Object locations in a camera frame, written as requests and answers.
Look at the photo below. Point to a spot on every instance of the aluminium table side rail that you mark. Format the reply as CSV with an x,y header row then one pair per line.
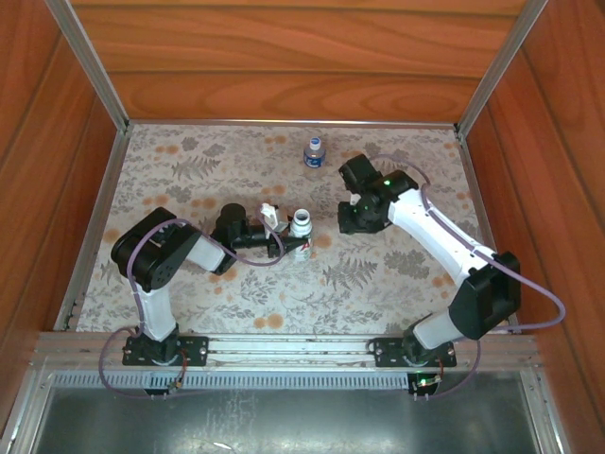
x,y
99,213
482,213

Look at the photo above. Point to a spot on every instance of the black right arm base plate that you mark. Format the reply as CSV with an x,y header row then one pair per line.
x,y
387,352

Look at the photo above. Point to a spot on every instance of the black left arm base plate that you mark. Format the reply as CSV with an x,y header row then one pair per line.
x,y
194,350

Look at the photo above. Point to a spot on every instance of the aluminium mounting rail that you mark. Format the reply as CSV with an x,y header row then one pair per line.
x,y
283,347

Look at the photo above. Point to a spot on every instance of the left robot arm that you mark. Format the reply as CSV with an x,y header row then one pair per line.
x,y
156,312

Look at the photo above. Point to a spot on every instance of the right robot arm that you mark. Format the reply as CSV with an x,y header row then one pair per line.
x,y
435,227

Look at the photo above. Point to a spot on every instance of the small clear water bottle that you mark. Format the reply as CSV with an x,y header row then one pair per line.
x,y
314,158

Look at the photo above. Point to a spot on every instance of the grey metal sheet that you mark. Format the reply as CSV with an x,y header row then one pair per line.
x,y
283,421

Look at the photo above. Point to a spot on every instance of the floral tablecloth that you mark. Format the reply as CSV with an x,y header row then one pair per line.
x,y
283,302

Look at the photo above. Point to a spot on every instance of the aluminium frame crossbar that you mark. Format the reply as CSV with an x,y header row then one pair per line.
x,y
293,123

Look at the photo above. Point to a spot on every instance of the power connector with green light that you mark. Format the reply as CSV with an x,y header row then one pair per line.
x,y
425,380

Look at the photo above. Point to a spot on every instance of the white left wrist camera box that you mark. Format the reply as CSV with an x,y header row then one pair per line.
x,y
268,215

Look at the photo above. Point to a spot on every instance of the white plastic drink bottle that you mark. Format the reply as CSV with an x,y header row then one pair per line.
x,y
301,227

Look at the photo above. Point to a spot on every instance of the aluminium frame post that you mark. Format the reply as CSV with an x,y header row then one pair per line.
x,y
501,61
87,61

